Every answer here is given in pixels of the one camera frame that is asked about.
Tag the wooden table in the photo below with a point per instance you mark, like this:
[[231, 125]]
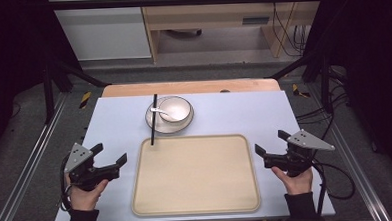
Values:
[[189, 87]]

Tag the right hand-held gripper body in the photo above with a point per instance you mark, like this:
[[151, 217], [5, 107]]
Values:
[[296, 159]]

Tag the beige tray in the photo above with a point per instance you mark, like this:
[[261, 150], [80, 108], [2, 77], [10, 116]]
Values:
[[195, 177]]

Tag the black chopsticks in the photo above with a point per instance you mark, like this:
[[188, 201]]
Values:
[[154, 120]]

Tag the aluminium rail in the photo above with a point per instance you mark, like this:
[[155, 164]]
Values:
[[26, 164], [356, 170]]

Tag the yellow black floor tape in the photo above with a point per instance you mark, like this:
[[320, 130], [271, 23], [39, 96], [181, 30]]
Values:
[[85, 99], [298, 91]]

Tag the white cabinet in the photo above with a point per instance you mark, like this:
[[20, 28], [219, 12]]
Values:
[[103, 31]]

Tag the person's right hand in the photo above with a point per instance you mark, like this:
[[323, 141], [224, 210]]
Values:
[[299, 184]]

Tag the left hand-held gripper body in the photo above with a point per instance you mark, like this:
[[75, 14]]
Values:
[[86, 173]]

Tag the light wooden desk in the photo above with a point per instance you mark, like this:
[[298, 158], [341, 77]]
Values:
[[213, 16]]

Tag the white bowl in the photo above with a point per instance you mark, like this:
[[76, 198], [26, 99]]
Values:
[[177, 108]]

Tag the person's left hand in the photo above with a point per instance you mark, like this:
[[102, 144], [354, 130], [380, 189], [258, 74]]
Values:
[[86, 198]]

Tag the black metal stand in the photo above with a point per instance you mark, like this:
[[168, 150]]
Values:
[[324, 85], [49, 93]]

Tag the white plate with dark rim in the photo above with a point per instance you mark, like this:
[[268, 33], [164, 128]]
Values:
[[158, 125]]

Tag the black horizontal bar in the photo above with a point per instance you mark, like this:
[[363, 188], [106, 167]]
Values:
[[179, 1]]

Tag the white spoon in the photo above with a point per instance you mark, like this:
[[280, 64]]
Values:
[[157, 109]]

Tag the black curtain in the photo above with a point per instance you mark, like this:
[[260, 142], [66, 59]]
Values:
[[11, 51], [372, 66]]

